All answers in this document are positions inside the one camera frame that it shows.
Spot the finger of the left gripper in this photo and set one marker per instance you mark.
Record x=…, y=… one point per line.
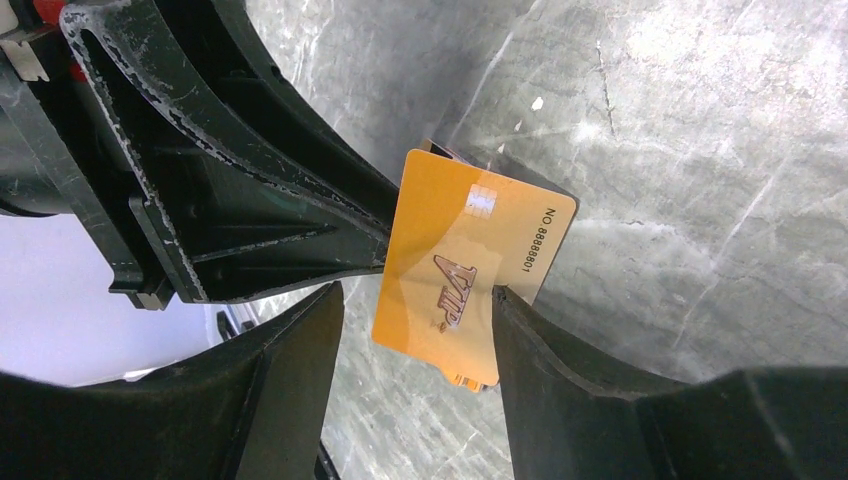
x=244, y=191

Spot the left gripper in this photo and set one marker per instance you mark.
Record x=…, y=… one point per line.
x=73, y=114

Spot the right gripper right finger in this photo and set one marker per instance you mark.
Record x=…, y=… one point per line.
x=573, y=411

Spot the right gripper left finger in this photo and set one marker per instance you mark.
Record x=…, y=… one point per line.
x=252, y=407

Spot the gold VIP card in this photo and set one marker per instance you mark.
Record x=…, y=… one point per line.
x=459, y=231

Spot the gold card stack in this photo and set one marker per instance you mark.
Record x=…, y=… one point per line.
x=455, y=379

